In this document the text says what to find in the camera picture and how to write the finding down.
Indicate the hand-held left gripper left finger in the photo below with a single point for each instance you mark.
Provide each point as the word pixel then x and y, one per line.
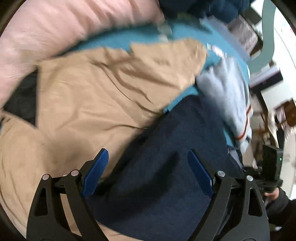
pixel 96 172

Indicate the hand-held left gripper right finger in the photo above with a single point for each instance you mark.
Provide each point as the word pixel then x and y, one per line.
pixel 200 172

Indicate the dark denim jacket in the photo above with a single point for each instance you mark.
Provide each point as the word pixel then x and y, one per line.
pixel 161 162

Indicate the person's right forearm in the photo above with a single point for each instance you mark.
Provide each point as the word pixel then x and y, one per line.
pixel 279 213

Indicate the person's right hand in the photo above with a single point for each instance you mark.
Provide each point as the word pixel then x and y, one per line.
pixel 272 195

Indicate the tan garment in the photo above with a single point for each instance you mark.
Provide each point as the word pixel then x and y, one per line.
pixel 92 92

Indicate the light grey garment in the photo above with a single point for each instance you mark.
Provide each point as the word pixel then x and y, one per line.
pixel 222 92

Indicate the black cloth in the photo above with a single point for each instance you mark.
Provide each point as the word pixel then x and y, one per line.
pixel 23 99

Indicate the pink patterned cover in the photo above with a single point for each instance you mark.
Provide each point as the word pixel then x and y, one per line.
pixel 242 34

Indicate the pink quilt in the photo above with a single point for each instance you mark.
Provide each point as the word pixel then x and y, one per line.
pixel 57 30

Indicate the yellow and navy puffer jacket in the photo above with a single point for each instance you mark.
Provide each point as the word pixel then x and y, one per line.
pixel 219 9

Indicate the mint green bunk bed frame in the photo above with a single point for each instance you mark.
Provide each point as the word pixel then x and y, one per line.
pixel 268 34

